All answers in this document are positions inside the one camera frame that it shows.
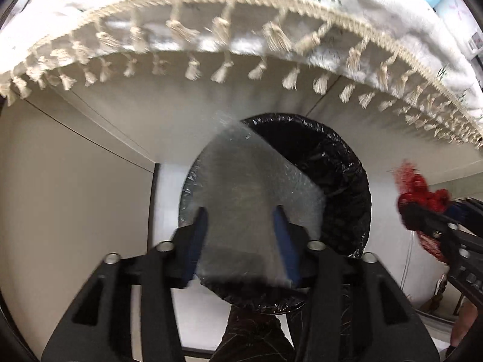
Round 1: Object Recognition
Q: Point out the person's right hand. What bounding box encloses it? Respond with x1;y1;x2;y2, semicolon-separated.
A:
451;298;480;349

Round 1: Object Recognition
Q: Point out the black-lined trash bin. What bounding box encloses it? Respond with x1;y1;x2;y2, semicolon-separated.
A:
179;113;372;313

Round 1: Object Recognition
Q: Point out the white floral rice cooker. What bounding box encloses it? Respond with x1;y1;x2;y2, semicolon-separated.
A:
434;0;483;61

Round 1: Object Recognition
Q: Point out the clear bubble wrap sheet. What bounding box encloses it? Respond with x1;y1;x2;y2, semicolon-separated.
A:
190;111;327;287

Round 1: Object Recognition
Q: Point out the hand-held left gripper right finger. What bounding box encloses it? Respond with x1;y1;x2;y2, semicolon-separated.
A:
272;204;440;362

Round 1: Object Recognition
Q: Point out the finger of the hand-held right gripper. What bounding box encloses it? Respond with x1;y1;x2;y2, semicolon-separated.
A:
445;198;483;217
402;201;459;242

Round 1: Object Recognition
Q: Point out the person's patterned pants leg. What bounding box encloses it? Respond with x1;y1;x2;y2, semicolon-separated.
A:
217;303;297;362

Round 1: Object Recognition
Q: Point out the red mesh net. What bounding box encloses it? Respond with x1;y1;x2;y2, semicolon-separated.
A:
390;159;453;261

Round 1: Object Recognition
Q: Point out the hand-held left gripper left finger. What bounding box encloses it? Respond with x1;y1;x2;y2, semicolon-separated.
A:
41;207;210;362

